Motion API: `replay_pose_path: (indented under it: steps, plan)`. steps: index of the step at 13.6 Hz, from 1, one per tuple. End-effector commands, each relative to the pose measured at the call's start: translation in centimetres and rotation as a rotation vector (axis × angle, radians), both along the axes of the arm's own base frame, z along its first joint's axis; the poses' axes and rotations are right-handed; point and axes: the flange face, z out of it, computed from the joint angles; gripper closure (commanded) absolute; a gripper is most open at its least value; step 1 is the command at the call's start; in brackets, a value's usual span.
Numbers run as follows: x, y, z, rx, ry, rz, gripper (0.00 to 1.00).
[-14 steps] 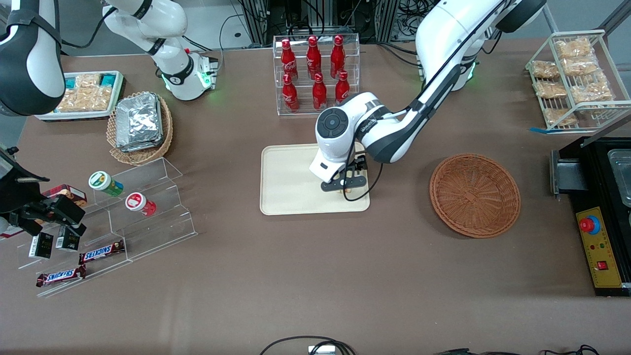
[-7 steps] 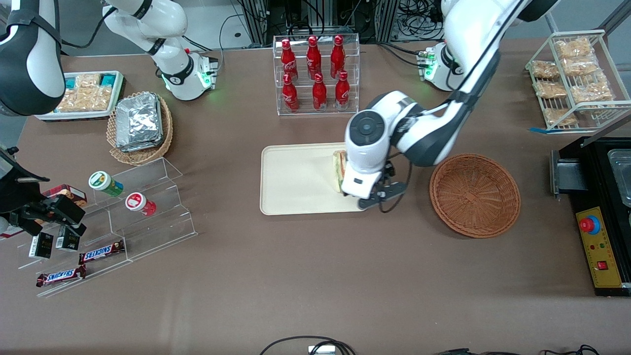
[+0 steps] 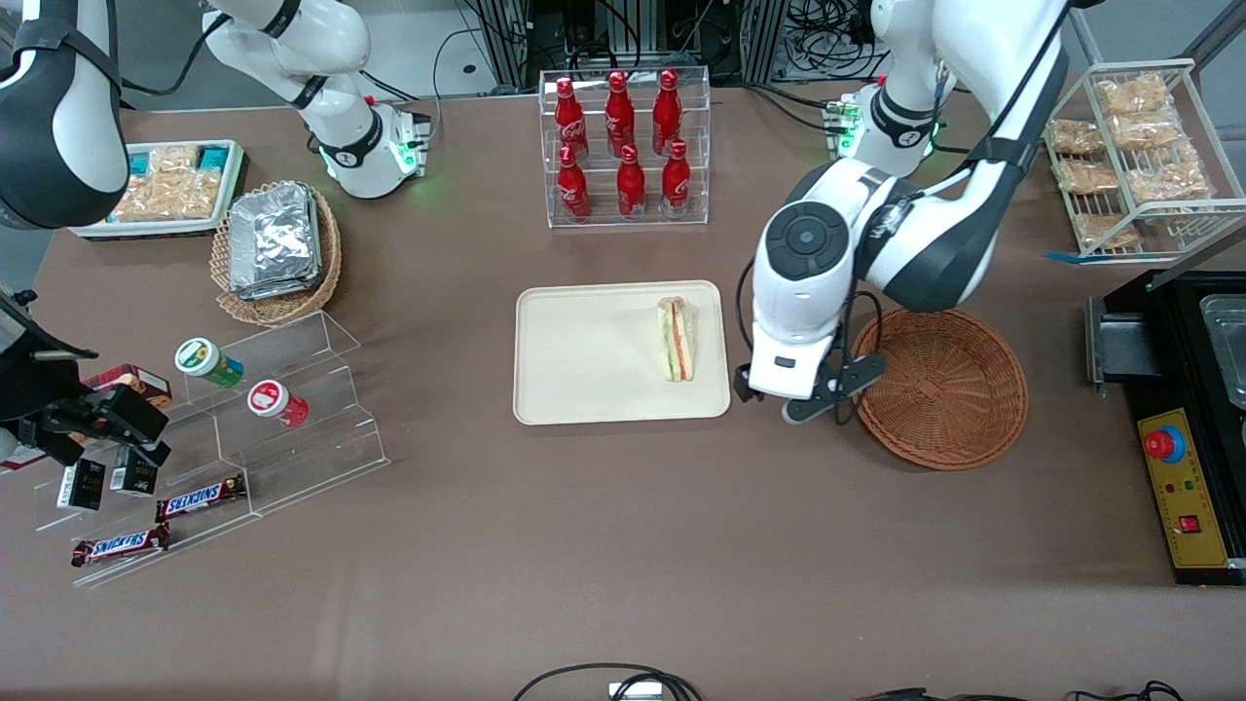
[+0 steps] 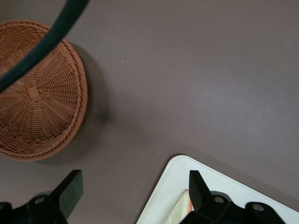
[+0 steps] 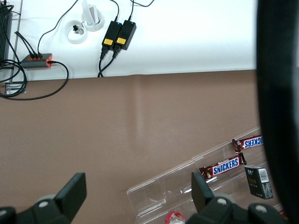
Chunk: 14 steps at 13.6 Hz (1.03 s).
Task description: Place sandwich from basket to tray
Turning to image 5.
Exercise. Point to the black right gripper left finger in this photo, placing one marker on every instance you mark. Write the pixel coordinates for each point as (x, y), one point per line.
(63, 205)

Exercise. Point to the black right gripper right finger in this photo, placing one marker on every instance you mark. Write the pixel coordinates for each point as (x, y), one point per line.
(222, 210)

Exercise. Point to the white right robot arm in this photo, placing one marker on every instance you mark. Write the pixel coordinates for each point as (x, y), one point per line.
(280, 93)

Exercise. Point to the Snickers chocolate bar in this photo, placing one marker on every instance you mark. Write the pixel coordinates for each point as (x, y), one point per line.
(225, 166)
(251, 142)

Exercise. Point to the small black box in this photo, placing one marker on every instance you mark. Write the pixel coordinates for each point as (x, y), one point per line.
(258, 182)

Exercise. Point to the red snack cup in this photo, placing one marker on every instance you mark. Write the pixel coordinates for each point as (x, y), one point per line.
(175, 218)

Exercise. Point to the clear acrylic step display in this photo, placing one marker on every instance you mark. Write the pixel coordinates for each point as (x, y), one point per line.
(163, 193)

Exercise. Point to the brown table cover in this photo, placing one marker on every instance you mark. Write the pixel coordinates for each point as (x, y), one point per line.
(93, 140)

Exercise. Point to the grey orange USB hub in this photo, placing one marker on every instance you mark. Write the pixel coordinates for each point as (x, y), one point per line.
(36, 61)

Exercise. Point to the black power adapter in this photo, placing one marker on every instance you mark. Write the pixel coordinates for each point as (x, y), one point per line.
(111, 33)
(126, 35)

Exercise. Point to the black finned device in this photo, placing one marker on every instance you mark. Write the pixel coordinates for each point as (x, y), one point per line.
(4, 35)

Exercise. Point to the silver metal bracket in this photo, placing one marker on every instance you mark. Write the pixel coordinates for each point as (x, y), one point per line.
(15, 88)

